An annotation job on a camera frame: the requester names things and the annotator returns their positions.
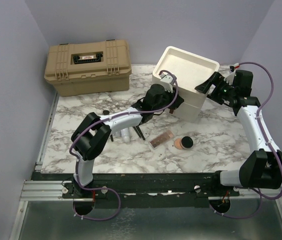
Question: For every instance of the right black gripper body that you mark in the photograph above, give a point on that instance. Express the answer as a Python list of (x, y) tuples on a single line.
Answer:
[(222, 91)]

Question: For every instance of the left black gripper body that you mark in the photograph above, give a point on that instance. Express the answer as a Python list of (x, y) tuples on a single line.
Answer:
[(167, 98)]

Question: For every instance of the cream drawer organizer cabinet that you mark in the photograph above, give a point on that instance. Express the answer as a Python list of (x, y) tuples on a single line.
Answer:
[(190, 70)]

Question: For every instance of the black fan makeup brush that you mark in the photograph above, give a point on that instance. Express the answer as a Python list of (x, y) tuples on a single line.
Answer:
[(139, 132)]

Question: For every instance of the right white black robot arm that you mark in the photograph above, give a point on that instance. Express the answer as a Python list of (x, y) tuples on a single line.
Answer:
[(263, 168)]

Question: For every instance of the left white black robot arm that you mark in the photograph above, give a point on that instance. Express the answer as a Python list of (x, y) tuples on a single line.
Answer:
[(90, 138)]

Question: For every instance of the orange makeup sponge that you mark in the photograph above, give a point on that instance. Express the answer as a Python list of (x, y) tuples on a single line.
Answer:
[(178, 144)]

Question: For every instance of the brown eyeshadow palette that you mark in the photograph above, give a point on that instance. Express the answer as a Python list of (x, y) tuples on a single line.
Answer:
[(161, 139)]

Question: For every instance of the white cosmetic bottle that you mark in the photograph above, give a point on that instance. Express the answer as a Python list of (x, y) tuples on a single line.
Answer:
[(125, 135)]

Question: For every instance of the black round compact jar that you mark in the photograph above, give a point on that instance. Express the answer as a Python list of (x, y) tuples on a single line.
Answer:
[(187, 142)]

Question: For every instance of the tan plastic toolbox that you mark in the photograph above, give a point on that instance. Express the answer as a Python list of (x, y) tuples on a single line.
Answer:
[(87, 68)]

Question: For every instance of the black mounting rail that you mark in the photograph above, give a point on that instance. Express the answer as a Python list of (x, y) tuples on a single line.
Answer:
[(143, 190)]

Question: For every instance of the aluminium extrusion rail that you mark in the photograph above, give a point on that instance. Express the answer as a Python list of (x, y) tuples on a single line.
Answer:
[(34, 191)]

